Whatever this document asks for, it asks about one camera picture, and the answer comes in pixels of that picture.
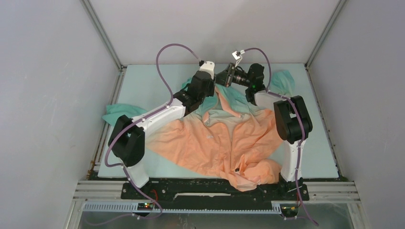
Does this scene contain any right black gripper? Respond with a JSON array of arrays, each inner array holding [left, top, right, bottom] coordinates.
[[215, 63, 252, 88]]

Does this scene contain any teal and orange jacket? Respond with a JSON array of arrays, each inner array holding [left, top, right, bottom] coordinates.
[[102, 70, 296, 192]]

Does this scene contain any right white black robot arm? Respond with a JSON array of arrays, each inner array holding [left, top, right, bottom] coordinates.
[[216, 63, 313, 199]]

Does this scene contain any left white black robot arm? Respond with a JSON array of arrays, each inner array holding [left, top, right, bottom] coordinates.
[[108, 69, 215, 199]]

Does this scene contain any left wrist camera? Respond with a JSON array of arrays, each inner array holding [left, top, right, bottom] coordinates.
[[199, 60, 215, 79]]

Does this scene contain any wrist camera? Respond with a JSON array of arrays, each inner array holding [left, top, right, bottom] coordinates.
[[232, 50, 245, 67], [199, 60, 215, 79]]

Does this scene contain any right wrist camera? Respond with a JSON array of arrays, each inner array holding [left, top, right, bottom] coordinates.
[[232, 50, 245, 67]]

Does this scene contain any grey slotted cable duct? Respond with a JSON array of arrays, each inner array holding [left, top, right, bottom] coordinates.
[[83, 201, 281, 214]]

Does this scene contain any aluminium frame rail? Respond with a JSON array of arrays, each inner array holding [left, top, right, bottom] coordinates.
[[65, 178, 370, 229]]

